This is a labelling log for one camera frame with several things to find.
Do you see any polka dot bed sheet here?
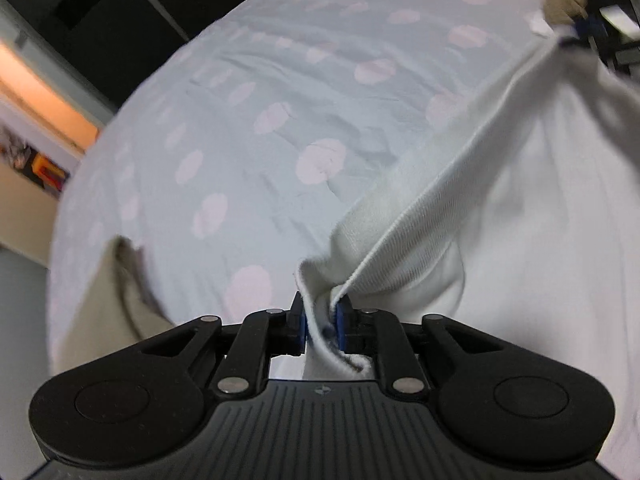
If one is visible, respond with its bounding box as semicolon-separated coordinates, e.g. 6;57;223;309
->
47;0;561;376

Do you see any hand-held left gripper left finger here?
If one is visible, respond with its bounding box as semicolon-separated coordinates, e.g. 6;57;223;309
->
142;291;307;396

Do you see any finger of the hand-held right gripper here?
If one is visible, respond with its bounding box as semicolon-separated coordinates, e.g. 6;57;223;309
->
557;17;603;48

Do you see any orange lit doorway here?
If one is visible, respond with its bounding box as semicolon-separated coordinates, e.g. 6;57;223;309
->
0;35;101;153

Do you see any beige cloth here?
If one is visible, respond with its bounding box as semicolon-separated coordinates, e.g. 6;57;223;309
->
50;237;176;376

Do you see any black sliding wardrobe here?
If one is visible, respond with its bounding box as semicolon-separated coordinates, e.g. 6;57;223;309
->
0;0;281;118

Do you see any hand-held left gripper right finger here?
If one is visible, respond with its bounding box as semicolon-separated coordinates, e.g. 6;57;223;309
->
334;297;506;395

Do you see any white garment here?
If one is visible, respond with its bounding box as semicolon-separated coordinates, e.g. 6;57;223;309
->
272;35;640;480

